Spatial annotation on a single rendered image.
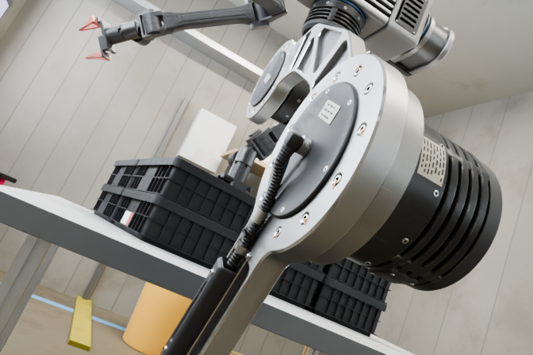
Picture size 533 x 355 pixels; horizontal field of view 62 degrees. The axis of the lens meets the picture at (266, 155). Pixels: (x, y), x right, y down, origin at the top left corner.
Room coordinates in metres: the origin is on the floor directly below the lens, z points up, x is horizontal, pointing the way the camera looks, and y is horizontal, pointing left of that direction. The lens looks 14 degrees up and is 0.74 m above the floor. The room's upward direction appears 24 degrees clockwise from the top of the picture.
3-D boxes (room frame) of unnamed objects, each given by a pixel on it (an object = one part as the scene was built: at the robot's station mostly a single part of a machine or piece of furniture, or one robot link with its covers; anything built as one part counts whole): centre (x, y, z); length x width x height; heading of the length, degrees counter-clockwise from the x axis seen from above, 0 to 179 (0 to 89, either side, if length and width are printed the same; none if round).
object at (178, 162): (1.38, 0.17, 0.92); 0.40 x 0.30 x 0.02; 27
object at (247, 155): (1.32, 0.06, 1.04); 0.07 x 0.06 x 0.07; 17
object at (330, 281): (1.65, -0.37, 0.76); 0.40 x 0.30 x 0.12; 27
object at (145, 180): (1.38, 0.17, 0.87); 0.40 x 0.30 x 0.11; 27
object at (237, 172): (1.31, 0.06, 0.98); 0.10 x 0.07 x 0.07; 110
